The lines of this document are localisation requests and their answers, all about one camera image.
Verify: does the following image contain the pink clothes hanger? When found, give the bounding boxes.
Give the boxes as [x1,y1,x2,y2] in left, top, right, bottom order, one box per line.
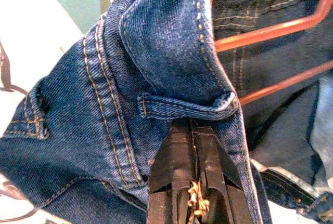
[209,0,333,105]

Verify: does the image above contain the gold braided cord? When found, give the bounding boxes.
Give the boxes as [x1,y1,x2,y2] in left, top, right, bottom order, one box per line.
[186,180,211,218]

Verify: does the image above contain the blue denim shorts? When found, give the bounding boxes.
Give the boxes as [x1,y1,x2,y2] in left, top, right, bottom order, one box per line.
[0,0,333,224]

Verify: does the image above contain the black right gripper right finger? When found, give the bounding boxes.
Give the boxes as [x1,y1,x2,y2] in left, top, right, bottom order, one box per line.
[192,126,257,224]

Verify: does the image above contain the thin black cable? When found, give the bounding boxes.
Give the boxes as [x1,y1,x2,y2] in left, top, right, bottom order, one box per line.
[0,181,71,224]

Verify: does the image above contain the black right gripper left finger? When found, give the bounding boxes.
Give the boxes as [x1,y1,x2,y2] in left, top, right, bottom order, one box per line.
[147,120,200,224]

